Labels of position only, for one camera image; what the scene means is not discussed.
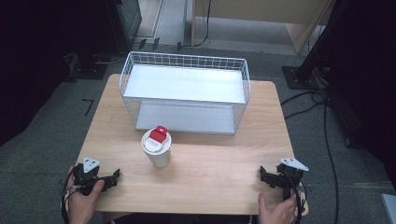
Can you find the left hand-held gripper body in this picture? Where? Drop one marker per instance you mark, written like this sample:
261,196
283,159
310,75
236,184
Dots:
88,174

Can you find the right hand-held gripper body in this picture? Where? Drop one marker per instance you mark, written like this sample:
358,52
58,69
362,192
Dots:
289,175

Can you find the person's right hand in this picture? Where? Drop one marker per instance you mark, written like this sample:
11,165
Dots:
275,211

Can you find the person's left hand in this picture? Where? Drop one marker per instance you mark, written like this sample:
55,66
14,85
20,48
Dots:
82,203

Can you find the white cup with red lid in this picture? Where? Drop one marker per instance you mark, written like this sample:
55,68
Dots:
157,146

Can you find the black metal stand base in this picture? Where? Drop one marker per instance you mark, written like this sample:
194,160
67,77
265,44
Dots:
295,77

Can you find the white board corner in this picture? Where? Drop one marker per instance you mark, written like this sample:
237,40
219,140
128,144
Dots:
389,208

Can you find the black stand with curtain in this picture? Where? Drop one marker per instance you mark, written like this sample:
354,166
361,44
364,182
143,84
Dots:
364,77

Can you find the dark curtain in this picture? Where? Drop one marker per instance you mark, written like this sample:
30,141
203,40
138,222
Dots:
28,62

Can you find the black equipment box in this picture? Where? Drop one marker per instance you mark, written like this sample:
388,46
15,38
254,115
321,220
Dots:
124,21

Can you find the light wooden cabinet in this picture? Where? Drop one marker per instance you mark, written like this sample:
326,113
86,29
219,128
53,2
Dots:
264,11

